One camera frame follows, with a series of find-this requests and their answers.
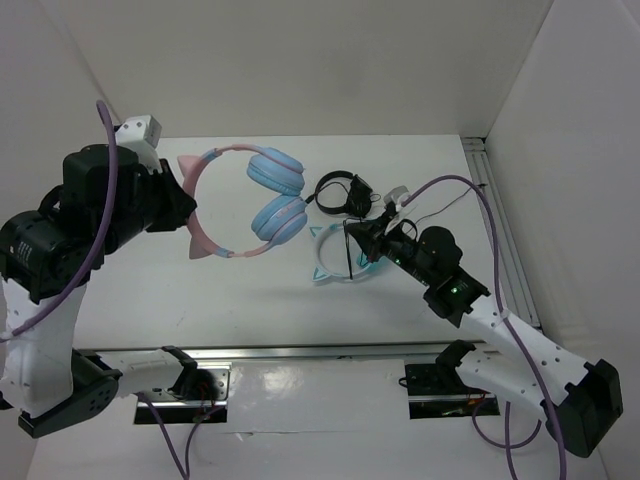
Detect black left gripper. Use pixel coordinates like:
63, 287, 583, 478
100, 156, 197, 255

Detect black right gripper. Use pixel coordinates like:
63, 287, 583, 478
345, 211, 434, 286

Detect thin black headphone cable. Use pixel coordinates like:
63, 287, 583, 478
299, 187, 489, 281

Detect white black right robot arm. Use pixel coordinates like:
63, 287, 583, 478
346, 219, 623, 458

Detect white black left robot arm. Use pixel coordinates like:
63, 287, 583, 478
1, 145, 218, 439

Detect black headphones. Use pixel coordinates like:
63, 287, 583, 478
306, 170, 380, 219

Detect teal white cat-ear headphones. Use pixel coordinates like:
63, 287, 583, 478
308, 223, 381, 283

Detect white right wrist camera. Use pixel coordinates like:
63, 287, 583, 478
383, 185, 410, 220

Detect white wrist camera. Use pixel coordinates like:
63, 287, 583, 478
383, 185, 410, 220
115, 115, 162, 170

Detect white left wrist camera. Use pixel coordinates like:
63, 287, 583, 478
115, 115, 162, 170

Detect aluminium table edge rail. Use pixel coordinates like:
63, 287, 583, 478
74, 342, 501, 364

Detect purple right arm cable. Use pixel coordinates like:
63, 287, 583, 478
399, 174, 571, 480

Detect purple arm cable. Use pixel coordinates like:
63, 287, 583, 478
0, 99, 226, 479
399, 174, 571, 480

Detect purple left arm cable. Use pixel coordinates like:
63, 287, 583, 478
0, 99, 226, 479

